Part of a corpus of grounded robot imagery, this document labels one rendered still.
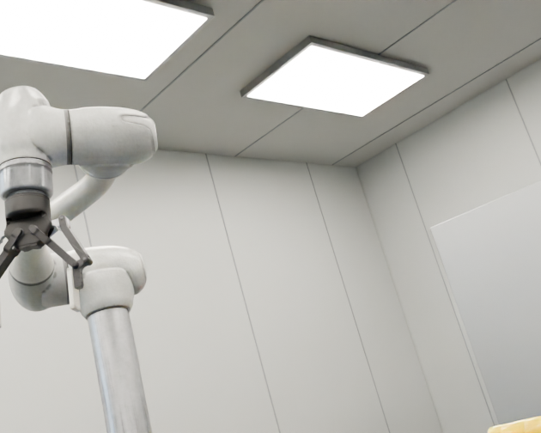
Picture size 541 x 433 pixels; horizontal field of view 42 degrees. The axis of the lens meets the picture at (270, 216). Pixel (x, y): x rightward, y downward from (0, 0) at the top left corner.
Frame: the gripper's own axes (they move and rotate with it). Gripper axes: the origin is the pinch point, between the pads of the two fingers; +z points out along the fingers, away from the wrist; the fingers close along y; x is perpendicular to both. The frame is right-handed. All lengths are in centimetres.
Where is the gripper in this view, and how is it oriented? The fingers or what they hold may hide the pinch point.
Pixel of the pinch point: (34, 312)
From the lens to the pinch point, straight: 122.2
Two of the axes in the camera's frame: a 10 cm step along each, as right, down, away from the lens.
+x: -1.0, -3.2, -9.4
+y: -9.8, 2.0, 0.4
